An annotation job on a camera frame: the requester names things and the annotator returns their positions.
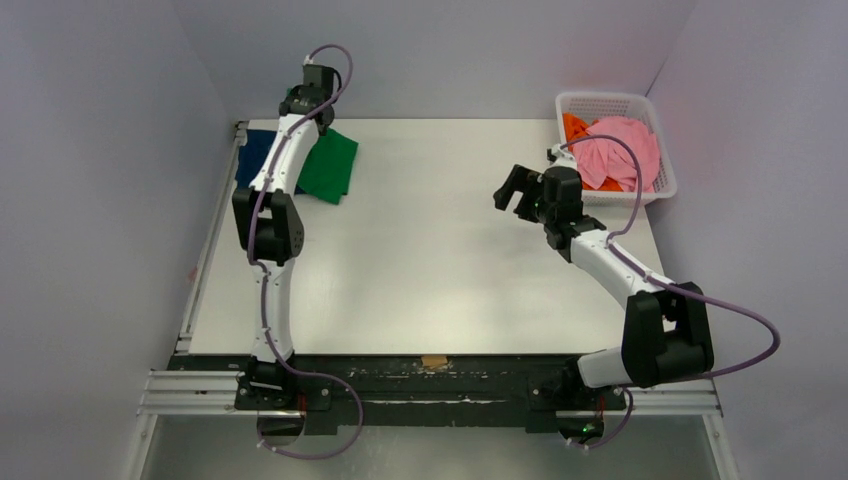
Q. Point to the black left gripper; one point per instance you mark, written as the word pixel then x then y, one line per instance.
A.
pixel 295 94

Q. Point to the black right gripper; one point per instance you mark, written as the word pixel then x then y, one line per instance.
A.
pixel 525 192

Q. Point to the green t shirt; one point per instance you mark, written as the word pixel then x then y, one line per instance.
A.
pixel 327 170

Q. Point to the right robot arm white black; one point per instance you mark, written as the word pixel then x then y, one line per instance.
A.
pixel 666 335

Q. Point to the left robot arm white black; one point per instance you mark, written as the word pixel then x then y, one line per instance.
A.
pixel 272 233

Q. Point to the orange t shirt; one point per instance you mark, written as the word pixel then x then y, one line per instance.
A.
pixel 588 156

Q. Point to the pink t shirt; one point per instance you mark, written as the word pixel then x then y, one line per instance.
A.
pixel 616 163

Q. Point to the white plastic basket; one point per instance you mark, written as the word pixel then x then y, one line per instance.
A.
pixel 590 106

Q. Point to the folded navy blue t shirt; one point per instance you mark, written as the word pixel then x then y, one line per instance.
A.
pixel 252 157

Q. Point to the brown tape piece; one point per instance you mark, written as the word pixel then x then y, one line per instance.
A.
pixel 434 362

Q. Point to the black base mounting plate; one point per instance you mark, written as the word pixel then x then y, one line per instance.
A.
pixel 532 392

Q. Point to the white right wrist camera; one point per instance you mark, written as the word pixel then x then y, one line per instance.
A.
pixel 559 156

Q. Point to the table side aluminium rail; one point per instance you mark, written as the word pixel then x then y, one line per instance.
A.
pixel 197 277

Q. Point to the right aluminium rail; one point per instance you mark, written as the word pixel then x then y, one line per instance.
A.
pixel 688 398

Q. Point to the left aluminium rail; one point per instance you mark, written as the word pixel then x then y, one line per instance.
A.
pixel 189 393

